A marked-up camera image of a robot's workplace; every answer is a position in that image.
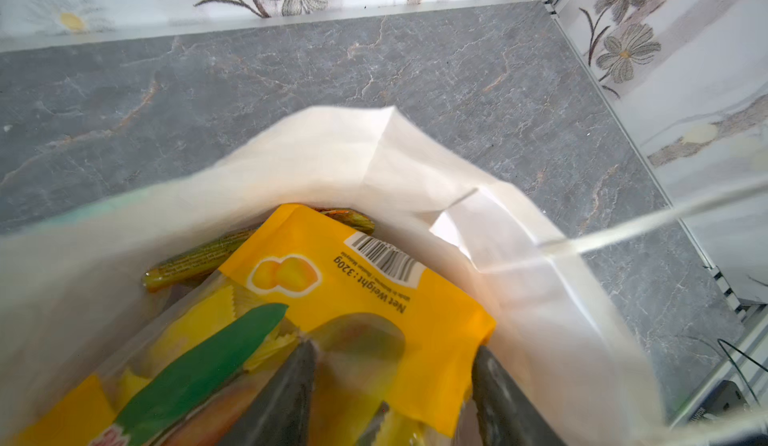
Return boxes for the yellow candy bag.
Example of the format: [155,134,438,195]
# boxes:
[1,204,496,445]

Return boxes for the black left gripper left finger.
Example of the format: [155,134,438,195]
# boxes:
[218,341,316,446]

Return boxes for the floral white paper bag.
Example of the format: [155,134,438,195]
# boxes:
[0,104,768,446]

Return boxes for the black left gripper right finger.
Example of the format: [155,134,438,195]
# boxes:
[472,346,564,446]

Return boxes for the green snack packet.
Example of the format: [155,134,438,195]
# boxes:
[142,208,375,293]

